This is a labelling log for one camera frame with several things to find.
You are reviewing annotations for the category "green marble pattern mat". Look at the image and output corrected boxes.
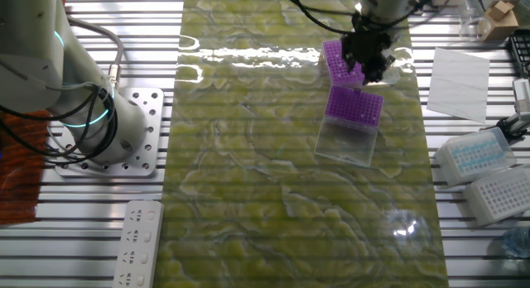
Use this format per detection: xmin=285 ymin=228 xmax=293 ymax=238
xmin=153 ymin=0 xmax=451 ymax=288

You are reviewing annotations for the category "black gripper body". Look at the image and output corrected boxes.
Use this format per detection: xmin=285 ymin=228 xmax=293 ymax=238
xmin=341 ymin=28 xmax=395 ymax=66

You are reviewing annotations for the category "white rack pipette tip box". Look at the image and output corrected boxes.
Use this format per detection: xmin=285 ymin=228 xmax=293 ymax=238
xmin=462 ymin=163 xmax=530 ymax=228

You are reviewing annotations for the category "white paper sheet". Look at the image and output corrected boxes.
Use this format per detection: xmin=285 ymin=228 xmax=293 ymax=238
xmin=426 ymin=46 xmax=492 ymax=124

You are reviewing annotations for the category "black keyboard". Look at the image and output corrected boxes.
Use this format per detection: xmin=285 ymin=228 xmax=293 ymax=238
xmin=507 ymin=29 xmax=530 ymax=79

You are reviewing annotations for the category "white power strip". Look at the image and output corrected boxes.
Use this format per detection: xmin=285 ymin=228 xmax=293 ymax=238
xmin=111 ymin=199 xmax=166 ymax=288

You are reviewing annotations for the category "blue tips pipette box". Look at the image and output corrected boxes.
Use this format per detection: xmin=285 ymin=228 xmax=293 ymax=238
xmin=432 ymin=126 xmax=518 ymax=189

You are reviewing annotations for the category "clear glass beaker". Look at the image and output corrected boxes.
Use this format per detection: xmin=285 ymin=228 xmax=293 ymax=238
xmin=456 ymin=0 xmax=493 ymax=41

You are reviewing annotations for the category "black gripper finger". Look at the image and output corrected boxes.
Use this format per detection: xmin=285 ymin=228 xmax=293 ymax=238
xmin=348 ymin=62 xmax=377 ymax=85
xmin=372 ymin=55 xmax=395 ymax=84

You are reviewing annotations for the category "reddish brown wooden board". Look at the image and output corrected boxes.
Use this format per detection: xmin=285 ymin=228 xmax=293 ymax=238
xmin=0 ymin=108 xmax=51 ymax=226

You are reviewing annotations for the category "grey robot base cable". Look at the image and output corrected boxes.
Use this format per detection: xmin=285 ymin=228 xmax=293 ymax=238
xmin=65 ymin=15 xmax=125 ymax=93

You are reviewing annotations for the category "small silver camera black mount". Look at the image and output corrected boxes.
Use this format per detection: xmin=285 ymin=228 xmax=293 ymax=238
xmin=494 ymin=77 xmax=530 ymax=139

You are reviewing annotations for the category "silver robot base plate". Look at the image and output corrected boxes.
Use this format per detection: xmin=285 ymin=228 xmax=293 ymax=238
xmin=53 ymin=87 xmax=166 ymax=178

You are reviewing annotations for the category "purple rack pipette tip box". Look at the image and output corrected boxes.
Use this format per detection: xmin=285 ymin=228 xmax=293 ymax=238
xmin=320 ymin=38 xmax=402 ymax=89
xmin=313 ymin=84 xmax=385 ymax=169

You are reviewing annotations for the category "clear water bottle blue cap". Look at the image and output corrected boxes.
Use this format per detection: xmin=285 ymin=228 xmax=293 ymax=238
xmin=499 ymin=224 xmax=530 ymax=260

